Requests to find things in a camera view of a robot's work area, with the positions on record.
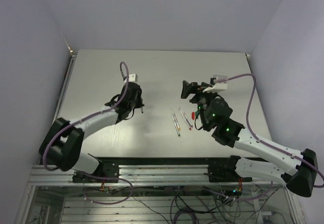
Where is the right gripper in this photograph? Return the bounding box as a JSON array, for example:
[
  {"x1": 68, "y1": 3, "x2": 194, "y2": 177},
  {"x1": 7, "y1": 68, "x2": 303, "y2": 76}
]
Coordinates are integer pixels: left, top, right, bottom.
[{"x1": 182, "y1": 80, "x2": 219, "y2": 128}]

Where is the green marker pen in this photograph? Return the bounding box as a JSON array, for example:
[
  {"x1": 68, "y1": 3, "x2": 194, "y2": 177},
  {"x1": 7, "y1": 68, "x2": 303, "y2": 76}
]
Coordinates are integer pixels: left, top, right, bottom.
[{"x1": 173, "y1": 114, "x2": 181, "y2": 137}]

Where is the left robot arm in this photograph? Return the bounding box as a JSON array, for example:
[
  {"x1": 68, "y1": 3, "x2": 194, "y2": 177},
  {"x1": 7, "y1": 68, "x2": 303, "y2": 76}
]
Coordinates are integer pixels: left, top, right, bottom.
[{"x1": 39, "y1": 82, "x2": 144, "y2": 182}]

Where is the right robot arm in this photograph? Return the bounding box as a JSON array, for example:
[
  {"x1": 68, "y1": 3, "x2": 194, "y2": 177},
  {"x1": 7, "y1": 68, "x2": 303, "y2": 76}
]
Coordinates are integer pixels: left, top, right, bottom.
[{"x1": 181, "y1": 81, "x2": 317, "y2": 198}]

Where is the red marker pen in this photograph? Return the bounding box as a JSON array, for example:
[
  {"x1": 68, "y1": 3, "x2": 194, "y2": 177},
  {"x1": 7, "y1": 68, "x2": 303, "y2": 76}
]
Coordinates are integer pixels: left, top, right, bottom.
[{"x1": 180, "y1": 111, "x2": 192, "y2": 131}]

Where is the purple marker pen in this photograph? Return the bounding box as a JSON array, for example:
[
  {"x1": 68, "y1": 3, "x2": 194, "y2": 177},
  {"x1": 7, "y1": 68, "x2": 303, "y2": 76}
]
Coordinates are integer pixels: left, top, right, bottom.
[{"x1": 179, "y1": 107, "x2": 193, "y2": 130}]

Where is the yellow marker pen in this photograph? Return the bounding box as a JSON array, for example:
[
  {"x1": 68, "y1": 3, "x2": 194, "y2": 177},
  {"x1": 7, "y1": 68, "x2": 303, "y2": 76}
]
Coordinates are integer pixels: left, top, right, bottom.
[{"x1": 172, "y1": 109, "x2": 181, "y2": 131}]

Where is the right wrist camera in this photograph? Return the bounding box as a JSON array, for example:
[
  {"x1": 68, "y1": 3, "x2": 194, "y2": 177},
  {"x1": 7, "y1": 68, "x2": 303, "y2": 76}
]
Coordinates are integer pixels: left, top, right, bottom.
[{"x1": 202, "y1": 75, "x2": 228, "y2": 93}]

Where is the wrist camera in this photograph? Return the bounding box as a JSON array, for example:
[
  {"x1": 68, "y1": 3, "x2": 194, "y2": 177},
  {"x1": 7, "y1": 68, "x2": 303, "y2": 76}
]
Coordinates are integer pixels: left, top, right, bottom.
[
  {"x1": 202, "y1": 75, "x2": 228, "y2": 93},
  {"x1": 124, "y1": 73, "x2": 138, "y2": 84}
]

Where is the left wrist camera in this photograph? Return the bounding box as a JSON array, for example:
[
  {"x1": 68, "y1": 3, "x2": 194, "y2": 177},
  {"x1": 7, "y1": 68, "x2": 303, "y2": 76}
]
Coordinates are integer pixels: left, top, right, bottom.
[{"x1": 124, "y1": 73, "x2": 138, "y2": 84}]

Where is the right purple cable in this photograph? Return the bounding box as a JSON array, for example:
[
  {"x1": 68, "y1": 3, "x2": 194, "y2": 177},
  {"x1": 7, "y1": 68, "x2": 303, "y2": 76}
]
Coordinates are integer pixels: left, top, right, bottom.
[{"x1": 215, "y1": 73, "x2": 324, "y2": 186}]

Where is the purple cable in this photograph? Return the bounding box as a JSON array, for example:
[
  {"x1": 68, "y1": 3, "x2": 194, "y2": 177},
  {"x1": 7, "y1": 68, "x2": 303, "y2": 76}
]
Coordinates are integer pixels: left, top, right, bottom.
[
  {"x1": 42, "y1": 61, "x2": 131, "y2": 171},
  {"x1": 215, "y1": 73, "x2": 324, "y2": 186}
]

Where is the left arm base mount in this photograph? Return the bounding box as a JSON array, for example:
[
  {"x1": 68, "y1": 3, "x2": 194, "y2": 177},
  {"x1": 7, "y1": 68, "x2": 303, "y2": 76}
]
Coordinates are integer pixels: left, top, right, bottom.
[{"x1": 72, "y1": 162, "x2": 119, "y2": 183}]

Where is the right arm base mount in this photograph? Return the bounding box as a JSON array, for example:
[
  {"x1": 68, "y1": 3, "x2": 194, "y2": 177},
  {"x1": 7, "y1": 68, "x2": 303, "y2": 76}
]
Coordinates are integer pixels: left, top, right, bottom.
[{"x1": 205, "y1": 156, "x2": 252, "y2": 183}]

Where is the aluminium frame rail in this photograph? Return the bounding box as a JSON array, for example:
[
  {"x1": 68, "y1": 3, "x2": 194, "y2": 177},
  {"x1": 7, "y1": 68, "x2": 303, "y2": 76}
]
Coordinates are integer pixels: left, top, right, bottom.
[{"x1": 27, "y1": 164, "x2": 294, "y2": 186}]

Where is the floor cable bundle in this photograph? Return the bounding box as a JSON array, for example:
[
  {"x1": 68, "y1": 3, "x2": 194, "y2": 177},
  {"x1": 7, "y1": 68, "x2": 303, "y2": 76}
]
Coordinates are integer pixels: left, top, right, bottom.
[{"x1": 83, "y1": 183, "x2": 279, "y2": 224}]

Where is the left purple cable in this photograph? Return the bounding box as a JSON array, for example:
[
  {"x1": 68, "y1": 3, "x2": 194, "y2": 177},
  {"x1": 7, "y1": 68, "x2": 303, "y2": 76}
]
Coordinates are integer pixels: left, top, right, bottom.
[{"x1": 42, "y1": 61, "x2": 131, "y2": 171}]

